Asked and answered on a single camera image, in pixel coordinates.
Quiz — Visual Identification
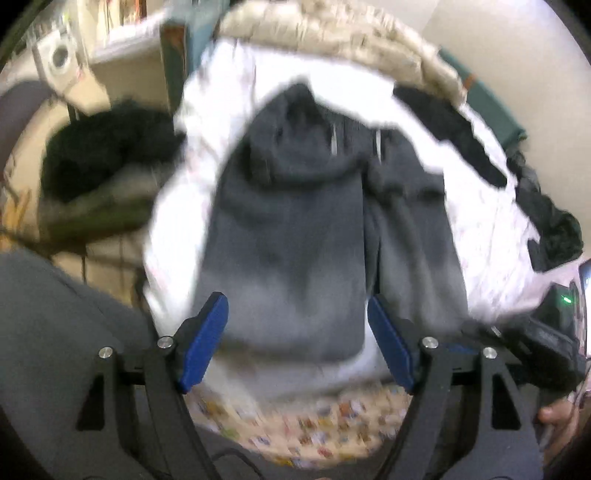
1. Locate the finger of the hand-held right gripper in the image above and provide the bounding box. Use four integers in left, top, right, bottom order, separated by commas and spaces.
462, 318, 511, 352

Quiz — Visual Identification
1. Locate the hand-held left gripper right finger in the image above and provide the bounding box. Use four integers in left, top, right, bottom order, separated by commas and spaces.
367, 294, 546, 480

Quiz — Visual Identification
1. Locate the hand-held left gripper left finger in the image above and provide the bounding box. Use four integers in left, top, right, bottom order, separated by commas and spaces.
55, 292, 230, 480

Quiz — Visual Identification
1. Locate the dark grey hoodie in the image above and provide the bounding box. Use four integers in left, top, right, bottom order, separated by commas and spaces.
189, 83, 469, 402

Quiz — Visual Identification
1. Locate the person's right hand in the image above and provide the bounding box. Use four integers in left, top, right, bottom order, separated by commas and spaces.
538, 397, 588, 467

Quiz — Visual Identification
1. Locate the colourful printed mat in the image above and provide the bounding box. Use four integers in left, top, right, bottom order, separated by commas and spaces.
189, 383, 411, 467

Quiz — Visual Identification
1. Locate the white floral bedsheet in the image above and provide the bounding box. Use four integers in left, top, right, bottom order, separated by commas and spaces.
141, 37, 555, 384

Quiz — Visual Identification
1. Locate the dark clothes heap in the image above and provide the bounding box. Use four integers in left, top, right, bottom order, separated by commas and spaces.
505, 152, 585, 273

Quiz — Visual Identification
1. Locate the olive green cloth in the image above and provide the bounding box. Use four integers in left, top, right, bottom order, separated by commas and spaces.
39, 173, 160, 243

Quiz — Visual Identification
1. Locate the black fluffy garment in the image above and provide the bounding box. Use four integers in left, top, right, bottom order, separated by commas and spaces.
41, 99, 185, 204

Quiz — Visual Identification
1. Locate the dark purple chair back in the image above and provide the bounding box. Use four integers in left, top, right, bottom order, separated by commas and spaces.
0, 80, 54, 174

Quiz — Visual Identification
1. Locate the white shelf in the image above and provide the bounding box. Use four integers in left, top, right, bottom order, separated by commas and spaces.
88, 18, 164, 65

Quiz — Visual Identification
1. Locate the beige quilted comforter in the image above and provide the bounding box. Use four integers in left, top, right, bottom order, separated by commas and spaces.
217, 0, 472, 104

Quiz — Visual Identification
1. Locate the white appliance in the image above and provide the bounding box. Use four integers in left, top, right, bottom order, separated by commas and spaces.
34, 28, 83, 89

